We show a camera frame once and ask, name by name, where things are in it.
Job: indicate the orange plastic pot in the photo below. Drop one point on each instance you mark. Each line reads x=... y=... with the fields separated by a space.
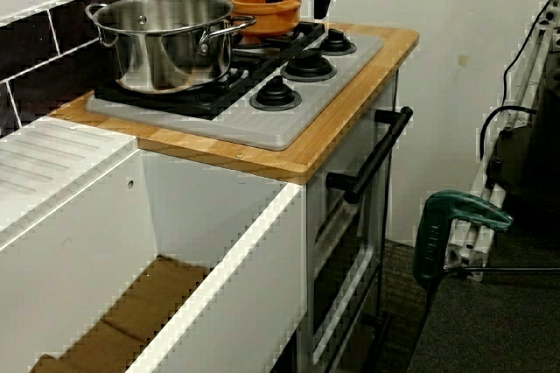
x=262 y=18

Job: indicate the black burner grate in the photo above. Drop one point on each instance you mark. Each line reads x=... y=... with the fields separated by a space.
x=205 y=103
x=306 y=32

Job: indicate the black stove knob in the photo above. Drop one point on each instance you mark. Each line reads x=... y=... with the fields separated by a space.
x=336 y=42
x=275 y=95
x=308 y=63

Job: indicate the wooden countertop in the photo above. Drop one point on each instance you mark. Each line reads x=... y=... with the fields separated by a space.
x=341 y=119

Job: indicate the grey stove top panel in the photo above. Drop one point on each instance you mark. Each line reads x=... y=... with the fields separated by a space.
x=262 y=128

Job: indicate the stainless steel pot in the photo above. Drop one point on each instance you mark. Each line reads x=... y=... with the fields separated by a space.
x=166 y=58

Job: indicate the white oven door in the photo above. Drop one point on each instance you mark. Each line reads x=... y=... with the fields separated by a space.
x=317 y=215

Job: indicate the black equipment stand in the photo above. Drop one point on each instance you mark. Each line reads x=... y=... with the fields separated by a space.
x=538 y=158

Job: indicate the white sink basin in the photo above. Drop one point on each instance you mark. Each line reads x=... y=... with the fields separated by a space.
x=57 y=233

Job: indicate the brown cardboard sheet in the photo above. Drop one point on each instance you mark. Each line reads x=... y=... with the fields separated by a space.
x=131 y=316

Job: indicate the silver aluminium frame rail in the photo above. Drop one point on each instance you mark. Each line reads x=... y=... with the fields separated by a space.
x=525 y=71

